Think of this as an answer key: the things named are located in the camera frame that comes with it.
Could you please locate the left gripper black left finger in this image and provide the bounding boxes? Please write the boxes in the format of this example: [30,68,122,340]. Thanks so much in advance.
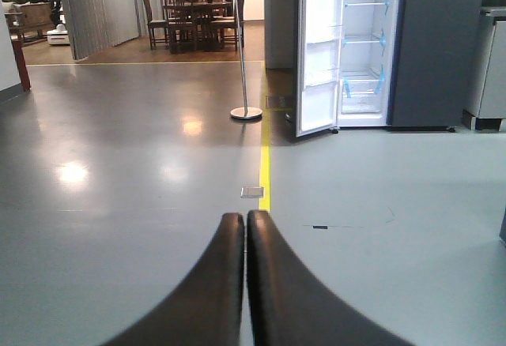
[106,212,244,345]

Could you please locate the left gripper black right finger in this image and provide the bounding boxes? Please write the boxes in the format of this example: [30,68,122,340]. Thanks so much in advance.
[247,210,408,345]

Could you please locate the open white fridge door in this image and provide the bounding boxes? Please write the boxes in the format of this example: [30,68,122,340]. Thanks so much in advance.
[296,0,344,137]

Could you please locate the metal floor outlet plate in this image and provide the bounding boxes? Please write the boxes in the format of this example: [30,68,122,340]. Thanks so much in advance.
[240,186,264,198]

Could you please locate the dark floor label sign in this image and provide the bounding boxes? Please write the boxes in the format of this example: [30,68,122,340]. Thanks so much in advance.
[266,96,293,110]

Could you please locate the stainless steel appliance cabinet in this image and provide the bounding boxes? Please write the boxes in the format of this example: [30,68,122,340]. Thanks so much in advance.
[463,6,505,133]

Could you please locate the wooden chair right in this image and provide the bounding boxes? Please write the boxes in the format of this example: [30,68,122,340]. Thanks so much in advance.
[210,0,244,49]

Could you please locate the wooden chair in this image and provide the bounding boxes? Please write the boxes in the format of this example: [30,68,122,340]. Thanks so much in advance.
[142,0,168,50]
[210,0,244,49]
[160,0,198,51]

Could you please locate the dark wooden dining table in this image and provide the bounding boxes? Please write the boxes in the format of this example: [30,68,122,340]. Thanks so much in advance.
[167,1,232,54]

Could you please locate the wooden chair left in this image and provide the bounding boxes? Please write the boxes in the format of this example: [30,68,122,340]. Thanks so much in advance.
[142,0,168,50]

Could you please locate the wooden chair front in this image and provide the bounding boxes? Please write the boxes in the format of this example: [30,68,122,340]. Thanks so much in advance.
[160,0,198,51]

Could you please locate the white robot vacuum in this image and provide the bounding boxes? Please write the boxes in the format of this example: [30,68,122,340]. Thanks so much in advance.
[46,23,70,46]

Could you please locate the grey vertical blind curtain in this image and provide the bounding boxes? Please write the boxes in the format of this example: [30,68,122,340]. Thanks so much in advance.
[61,0,158,60]

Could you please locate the white cabinet doors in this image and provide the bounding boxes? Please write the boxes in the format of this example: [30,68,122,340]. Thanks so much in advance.
[264,0,298,70]

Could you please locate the metal sign stand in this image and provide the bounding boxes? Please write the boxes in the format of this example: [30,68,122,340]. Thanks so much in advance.
[230,0,262,121]

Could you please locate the wooden bench sofa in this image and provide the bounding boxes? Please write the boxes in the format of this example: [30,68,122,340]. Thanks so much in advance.
[5,2,55,43]

